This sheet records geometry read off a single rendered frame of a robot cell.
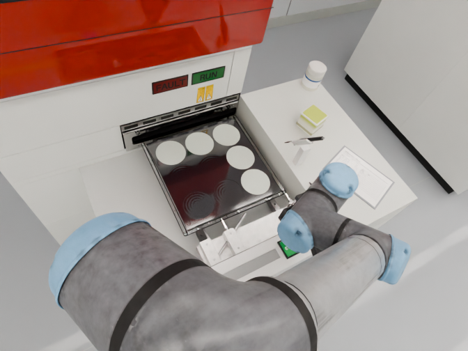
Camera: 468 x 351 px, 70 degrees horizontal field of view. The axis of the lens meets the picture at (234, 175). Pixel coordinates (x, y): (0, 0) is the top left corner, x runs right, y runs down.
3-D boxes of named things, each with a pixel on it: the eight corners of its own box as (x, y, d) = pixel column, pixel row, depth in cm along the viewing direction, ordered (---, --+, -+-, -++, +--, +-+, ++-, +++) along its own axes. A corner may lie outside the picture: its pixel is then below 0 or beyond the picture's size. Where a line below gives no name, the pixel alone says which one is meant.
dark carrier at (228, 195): (145, 145, 114) (145, 143, 113) (233, 118, 127) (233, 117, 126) (186, 230, 100) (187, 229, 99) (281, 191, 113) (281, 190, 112)
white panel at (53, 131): (11, 182, 107) (-61, 90, 74) (232, 115, 137) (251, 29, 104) (13, 189, 106) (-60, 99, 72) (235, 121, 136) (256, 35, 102)
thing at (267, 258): (151, 307, 94) (148, 296, 82) (305, 231, 114) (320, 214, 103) (164, 340, 90) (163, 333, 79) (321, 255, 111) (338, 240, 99)
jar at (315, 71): (297, 81, 133) (305, 62, 125) (310, 77, 135) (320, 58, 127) (307, 93, 130) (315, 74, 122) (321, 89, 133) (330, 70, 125)
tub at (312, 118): (294, 125, 120) (300, 112, 114) (306, 115, 123) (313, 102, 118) (310, 138, 118) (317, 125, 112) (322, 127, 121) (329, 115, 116)
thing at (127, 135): (125, 147, 117) (121, 131, 109) (233, 115, 134) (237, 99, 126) (126, 152, 117) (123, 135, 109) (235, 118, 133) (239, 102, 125)
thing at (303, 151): (285, 153, 112) (297, 128, 101) (294, 150, 114) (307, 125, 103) (294, 167, 110) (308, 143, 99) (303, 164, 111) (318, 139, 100)
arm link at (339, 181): (314, 176, 63) (336, 151, 67) (296, 203, 72) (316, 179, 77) (349, 202, 61) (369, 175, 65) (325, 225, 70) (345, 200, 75)
